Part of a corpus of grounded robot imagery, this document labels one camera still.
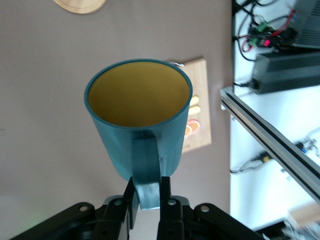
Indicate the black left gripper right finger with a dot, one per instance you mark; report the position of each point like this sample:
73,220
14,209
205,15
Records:
175,220

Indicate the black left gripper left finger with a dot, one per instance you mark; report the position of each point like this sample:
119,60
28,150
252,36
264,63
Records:
112,220

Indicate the teal cup yellow inside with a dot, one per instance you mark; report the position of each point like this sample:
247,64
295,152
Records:
135,100

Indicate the wooden mug rack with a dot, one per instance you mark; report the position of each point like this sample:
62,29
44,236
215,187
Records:
80,6

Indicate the orange slice toy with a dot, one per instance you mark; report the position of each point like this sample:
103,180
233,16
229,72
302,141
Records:
188,130
195,126

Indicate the yellow plastic knife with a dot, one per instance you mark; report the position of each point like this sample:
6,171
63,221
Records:
195,110

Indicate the wooden cutting board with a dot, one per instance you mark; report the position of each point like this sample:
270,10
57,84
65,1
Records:
200,80

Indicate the black power supply box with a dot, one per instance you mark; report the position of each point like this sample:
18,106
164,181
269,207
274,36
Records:
287,72

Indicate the green terminal circuit board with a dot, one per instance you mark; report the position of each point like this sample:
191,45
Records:
261,27

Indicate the dark grey equipment case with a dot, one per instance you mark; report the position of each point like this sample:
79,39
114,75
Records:
310,25

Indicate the aluminium camera mount beam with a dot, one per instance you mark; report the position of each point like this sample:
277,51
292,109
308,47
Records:
270,132

